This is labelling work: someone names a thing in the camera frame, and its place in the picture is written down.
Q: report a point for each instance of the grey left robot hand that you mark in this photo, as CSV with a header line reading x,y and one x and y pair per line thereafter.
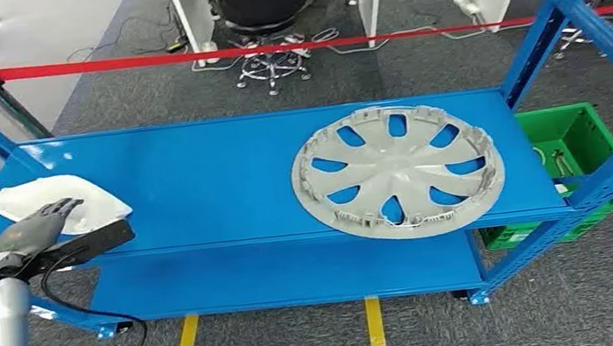
x,y
33,231

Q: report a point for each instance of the white plastic body part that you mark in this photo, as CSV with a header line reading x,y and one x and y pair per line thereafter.
x,y
23,197

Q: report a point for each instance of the blue metal shelf rack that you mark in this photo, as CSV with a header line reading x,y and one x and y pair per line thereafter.
x,y
196,179

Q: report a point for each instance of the red barrier belt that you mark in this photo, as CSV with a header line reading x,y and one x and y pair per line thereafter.
x,y
152,59

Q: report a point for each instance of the grey wheel hubcap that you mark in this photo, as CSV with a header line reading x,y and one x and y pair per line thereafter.
x,y
401,183

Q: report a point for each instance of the green plastic crate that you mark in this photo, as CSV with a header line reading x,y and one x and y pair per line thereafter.
x,y
513,237
564,131

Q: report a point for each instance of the white power strip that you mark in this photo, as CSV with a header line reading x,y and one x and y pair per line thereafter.
x,y
467,3

